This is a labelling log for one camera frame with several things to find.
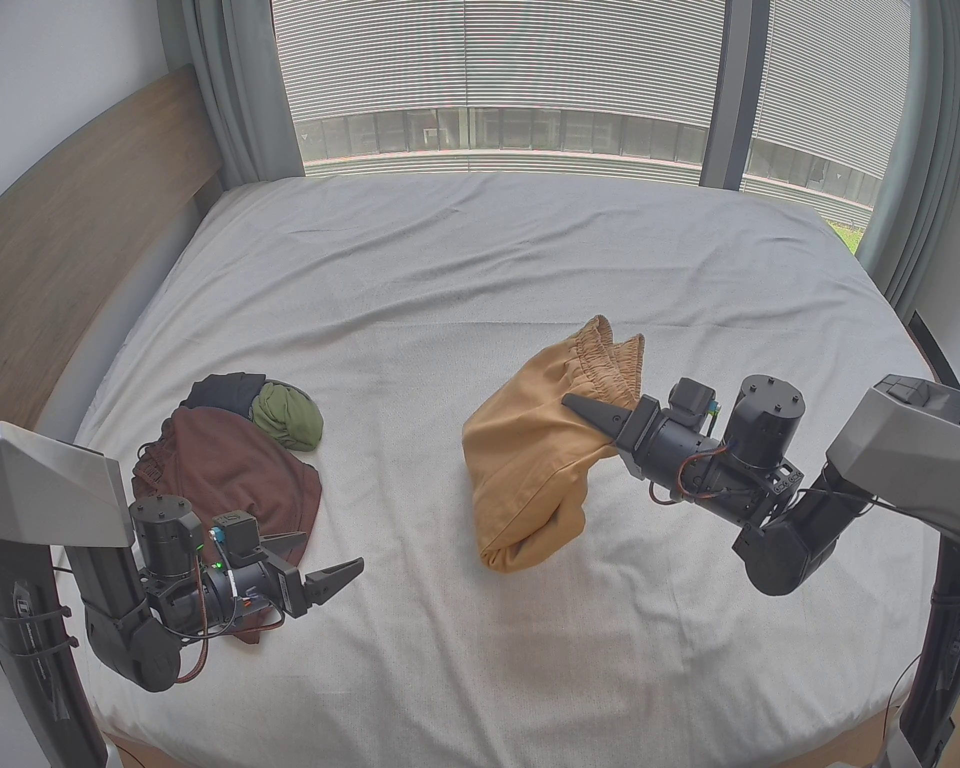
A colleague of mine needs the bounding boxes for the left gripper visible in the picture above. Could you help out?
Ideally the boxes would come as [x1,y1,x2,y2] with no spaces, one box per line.
[213,531,366,624]

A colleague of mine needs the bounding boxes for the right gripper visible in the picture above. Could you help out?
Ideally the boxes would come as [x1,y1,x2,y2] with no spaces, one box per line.
[561,393,725,496]

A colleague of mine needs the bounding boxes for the tan shorts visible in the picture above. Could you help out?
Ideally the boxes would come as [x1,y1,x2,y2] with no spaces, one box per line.
[461,315,648,575]

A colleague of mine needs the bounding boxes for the bed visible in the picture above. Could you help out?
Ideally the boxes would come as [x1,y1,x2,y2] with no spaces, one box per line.
[0,63,960,768]

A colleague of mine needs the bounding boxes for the brown garment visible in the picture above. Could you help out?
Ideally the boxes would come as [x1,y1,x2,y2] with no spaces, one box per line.
[133,405,324,646]

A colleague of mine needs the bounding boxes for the green garment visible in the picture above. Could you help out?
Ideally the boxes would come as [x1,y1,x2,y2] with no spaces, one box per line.
[249,378,325,453]

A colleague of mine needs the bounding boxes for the black garment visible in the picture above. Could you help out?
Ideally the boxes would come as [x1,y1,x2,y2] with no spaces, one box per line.
[186,371,267,415]

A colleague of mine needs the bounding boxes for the blue-green curtain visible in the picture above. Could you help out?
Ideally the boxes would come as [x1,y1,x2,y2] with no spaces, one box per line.
[855,0,960,325]
[156,0,305,189]

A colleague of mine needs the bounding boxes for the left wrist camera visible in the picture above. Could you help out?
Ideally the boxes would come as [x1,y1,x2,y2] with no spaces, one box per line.
[211,510,260,571]

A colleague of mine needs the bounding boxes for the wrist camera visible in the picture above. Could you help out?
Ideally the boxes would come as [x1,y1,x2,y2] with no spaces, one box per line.
[211,510,260,571]
[667,378,717,436]

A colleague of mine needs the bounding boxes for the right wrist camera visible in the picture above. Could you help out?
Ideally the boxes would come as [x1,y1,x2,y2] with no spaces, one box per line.
[667,378,717,436]

